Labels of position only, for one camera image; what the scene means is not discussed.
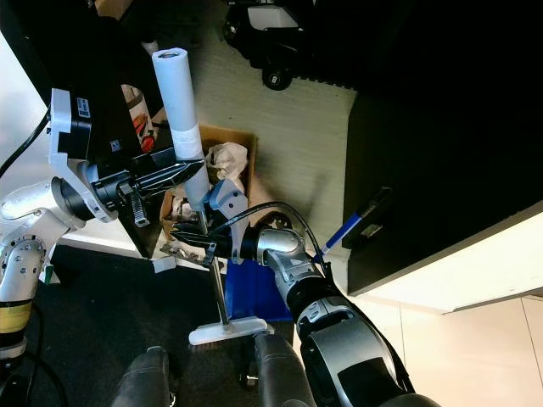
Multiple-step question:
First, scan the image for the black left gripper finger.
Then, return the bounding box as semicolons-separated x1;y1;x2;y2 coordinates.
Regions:
140;159;204;184
136;168;203;201

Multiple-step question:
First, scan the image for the blue plastic dustpan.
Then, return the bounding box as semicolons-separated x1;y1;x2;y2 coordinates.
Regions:
225;212;364;323

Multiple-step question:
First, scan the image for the white broom with metal rod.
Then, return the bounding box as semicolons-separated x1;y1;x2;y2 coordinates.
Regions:
153;48;271;346

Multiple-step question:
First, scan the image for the black floor mat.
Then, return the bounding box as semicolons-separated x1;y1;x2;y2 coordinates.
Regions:
34;246;272;407

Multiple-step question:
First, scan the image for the crumpled white plastic bag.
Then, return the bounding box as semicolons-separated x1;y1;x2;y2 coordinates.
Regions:
204;140;251;192

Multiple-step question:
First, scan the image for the white printed bag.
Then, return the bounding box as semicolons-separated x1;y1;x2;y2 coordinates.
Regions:
121;83;155;155

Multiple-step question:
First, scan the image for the brown cardboard box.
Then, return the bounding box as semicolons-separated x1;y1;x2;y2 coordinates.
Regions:
160;125;257;255

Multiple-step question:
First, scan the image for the grey right robot leg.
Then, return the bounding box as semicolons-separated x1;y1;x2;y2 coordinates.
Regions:
250;332;323;407

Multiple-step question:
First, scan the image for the grey robot leg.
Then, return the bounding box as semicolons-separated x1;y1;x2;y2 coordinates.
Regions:
112;346;192;407
250;332;323;407

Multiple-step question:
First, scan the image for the grey left robot leg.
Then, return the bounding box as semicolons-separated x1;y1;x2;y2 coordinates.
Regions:
112;346;192;407

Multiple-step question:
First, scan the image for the black cabinet panel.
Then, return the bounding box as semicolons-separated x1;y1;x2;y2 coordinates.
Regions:
0;0;179;230

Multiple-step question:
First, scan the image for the black wheeled cart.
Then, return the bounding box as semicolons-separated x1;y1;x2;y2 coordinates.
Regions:
225;0;357;92

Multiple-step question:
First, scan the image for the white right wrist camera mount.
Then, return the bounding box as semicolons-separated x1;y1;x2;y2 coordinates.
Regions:
208;178;251;238

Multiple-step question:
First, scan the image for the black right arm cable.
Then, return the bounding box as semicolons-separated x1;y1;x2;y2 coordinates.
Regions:
208;202;332;281

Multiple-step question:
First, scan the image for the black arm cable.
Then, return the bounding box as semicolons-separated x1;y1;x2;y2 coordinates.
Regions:
0;110;52;175
208;202;332;281

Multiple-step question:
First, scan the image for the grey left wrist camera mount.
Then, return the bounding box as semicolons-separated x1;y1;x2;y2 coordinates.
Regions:
48;87;111;223

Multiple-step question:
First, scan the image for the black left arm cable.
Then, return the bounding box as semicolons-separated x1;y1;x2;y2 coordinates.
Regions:
0;110;52;175

